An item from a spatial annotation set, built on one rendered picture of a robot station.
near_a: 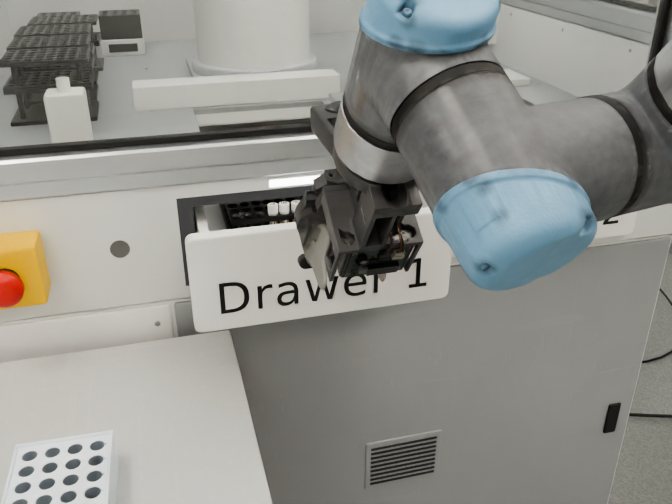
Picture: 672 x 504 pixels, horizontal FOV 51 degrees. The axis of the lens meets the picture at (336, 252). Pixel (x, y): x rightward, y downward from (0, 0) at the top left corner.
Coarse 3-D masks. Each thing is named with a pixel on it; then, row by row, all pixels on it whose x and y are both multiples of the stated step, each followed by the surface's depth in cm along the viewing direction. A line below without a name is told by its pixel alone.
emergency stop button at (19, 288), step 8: (0, 272) 70; (8, 272) 71; (0, 280) 70; (8, 280) 70; (16, 280) 71; (0, 288) 70; (8, 288) 71; (16, 288) 71; (24, 288) 72; (0, 296) 71; (8, 296) 71; (16, 296) 71; (0, 304) 71; (8, 304) 71
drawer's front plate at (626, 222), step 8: (616, 216) 94; (624, 216) 95; (632, 216) 95; (600, 224) 94; (608, 224) 94; (616, 224) 95; (624, 224) 95; (632, 224) 96; (600, 232) 95; (608, 232) 95; (616, 232) 95; (624, 232) 96
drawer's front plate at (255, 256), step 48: (192, 240) 70; (240, 240) 71; (288, 240) 72; (432, 240) 77; (192, 288) 72; (240, 288) 73; (288, 288) 75; (336, 288) 77; (384, 288) 78; (432, 288) 80
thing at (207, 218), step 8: (200, 208) 85; (208, 208) 100; (216, 208) 100; (200, 216) 83; (208, 216) 97; (216, 216) 97; (200, 224) 81; (208, 224) 95; (216, 224) 95; (224, 224) 95
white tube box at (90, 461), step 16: (96, 432) 64; (112, 432) 64; (16, 448) 62; (32, 448) 62; (48, 448) 62; (64, 448) 62; (80, 448) 63; (96, 448) 63; (112, 448) 62; (16, 464) 60; (32, 464) 60; (48, 464) 61; (64, 464) 60; (80, 464) 60; (96, 464) 62; (112, 464) 61; (16, 480) 59; (32, 480) 59; (48, 480) 59; (64, 480) 59; (80, 480) 59; (96, 480) 60; (112, 480) 60; (16, 496) 57; (32, 496) 57; (48, 496) 58; (64, 496) 58; (80, 496) 57; (96, 496) 59; (112, 496) 59
